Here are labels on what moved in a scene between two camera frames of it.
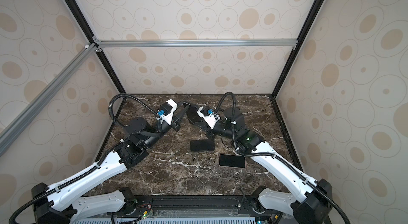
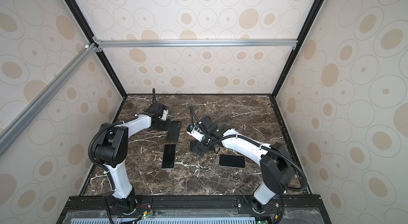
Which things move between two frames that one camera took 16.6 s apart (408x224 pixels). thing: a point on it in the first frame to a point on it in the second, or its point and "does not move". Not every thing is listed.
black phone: x=232 y=161 does not move
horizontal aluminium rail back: x=143 y=43 does not move
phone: x=192 y=114 to x=174 y=131
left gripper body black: x=174 y=126 to x=163 y=126
